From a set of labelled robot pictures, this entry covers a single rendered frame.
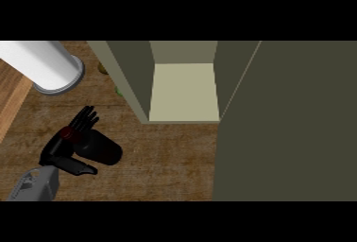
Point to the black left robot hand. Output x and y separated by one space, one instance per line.
57 154

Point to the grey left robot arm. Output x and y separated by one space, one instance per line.
34 186

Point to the dark wine bottle red cap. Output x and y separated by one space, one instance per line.
94 149

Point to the olive green open cabinet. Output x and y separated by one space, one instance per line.
183 91

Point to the light wooden cutting board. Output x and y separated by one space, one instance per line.
12 94

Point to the small green round object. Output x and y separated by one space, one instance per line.
118 91

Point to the white paper towel roll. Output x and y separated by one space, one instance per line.
44 64

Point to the small brown round object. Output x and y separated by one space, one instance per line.
102 68

